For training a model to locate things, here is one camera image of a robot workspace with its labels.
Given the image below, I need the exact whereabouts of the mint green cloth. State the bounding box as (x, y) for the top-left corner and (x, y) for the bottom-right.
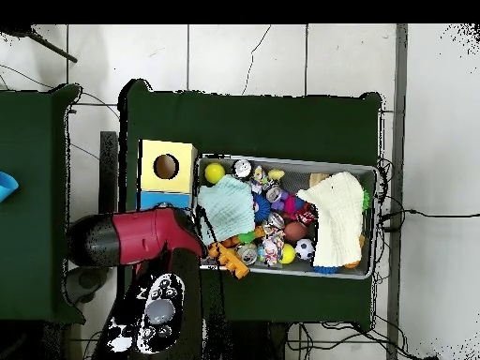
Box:
(197, 173), (256, 247)

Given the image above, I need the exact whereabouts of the wooden box with three holes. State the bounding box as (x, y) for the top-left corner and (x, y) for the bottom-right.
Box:
(136, 139), (199, 211)

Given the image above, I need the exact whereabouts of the shallow mesh bin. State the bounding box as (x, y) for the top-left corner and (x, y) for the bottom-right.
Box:
(194, 153), (380, 280)

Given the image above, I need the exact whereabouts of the blue spiky ball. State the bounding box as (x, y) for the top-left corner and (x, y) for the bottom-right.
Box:
(252, 191), (272, 225)

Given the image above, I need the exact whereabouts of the silver drink can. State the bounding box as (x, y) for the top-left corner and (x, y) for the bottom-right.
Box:
(232, 159), (253, 180)

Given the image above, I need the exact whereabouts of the yellow ball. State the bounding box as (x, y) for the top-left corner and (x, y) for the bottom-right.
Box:
(203, 162), (227, 186)
(278, 243), (297, 264)

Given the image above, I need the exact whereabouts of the orange toy building block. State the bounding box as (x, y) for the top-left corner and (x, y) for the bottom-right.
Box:
(208, 241), (251, 280)

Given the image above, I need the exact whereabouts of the brown toy football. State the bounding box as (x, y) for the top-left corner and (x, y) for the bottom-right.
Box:
(283, 220), (309, 243)

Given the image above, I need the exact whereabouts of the crushed red can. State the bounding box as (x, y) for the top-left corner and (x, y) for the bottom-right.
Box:
(295, 203), (319, 227)

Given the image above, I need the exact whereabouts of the dark green table cloth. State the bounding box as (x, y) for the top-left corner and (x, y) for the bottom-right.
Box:
(0, 83), (85, 324)
(117, 79), (383, 331)

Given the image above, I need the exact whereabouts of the small soccer ball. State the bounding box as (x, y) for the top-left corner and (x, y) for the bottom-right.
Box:
(294, 238), (316, 262)

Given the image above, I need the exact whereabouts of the cream cloth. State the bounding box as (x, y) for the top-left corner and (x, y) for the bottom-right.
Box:
(295, 171), (366, 268)

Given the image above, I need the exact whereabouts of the blue plastic cup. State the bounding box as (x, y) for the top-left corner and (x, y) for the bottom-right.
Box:
(0, 171), (20, 204)

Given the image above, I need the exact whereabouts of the black rod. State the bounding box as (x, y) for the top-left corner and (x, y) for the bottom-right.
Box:
(0, 23), (79, 64)

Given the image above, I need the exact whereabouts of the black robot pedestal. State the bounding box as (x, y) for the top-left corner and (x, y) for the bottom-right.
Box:
(224, 322), (291, 360)

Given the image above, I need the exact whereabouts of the black cable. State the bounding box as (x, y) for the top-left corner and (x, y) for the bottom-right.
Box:
(378, 208), (480, 232)

